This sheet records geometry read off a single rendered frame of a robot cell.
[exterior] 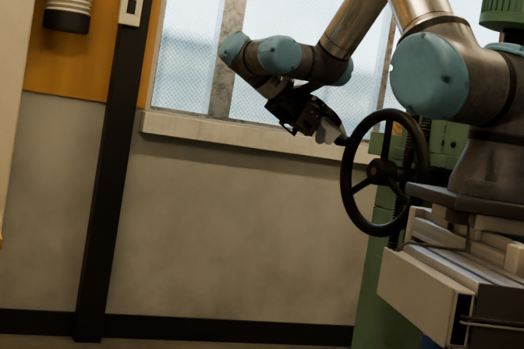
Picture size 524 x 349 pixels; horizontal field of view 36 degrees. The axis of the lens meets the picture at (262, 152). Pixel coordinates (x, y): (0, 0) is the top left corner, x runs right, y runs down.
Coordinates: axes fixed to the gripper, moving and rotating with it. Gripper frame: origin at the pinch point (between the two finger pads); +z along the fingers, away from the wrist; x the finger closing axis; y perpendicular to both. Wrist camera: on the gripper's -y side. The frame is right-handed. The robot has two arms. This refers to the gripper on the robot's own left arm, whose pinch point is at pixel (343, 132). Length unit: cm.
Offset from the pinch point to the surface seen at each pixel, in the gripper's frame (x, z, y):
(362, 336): -14, 44, 32
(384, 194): -11.4, 26.7, 0.2
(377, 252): -11.7, 33.7, 13.2
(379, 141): -15.7, 20.2, -11.7
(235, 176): -126, 45, -10
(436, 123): 14.5, 10.6, -10.3
